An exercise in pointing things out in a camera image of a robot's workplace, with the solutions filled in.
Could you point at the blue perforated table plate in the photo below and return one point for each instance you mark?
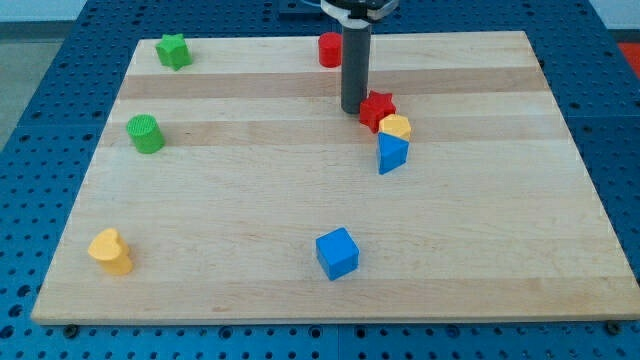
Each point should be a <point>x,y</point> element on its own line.
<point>44,161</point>

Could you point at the blue cube block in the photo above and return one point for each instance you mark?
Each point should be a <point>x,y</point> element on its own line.
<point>337,253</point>

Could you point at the red cylinder block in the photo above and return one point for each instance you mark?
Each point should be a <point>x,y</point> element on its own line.
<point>330,49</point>

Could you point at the green cylinder block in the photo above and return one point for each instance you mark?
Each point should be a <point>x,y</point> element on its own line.
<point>145,133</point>

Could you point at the yellow hexagon block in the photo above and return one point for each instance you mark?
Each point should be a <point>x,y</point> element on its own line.
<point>396,125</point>

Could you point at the green star block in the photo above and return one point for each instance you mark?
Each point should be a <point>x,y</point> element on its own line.
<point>173,51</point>

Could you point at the red star block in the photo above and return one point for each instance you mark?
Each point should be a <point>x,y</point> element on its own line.
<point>374,108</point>

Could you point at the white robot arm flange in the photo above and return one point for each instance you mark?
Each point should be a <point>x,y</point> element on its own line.
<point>358,14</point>

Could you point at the light wooden board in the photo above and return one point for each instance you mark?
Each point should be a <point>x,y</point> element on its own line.
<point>492,218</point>

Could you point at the blue triangle block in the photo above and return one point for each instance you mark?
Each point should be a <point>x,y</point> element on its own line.
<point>392,152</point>

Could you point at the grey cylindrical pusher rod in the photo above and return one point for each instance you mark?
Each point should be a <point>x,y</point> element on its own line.
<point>354,67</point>

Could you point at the yellow heart block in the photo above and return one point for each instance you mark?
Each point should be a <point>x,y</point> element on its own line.
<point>111,252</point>

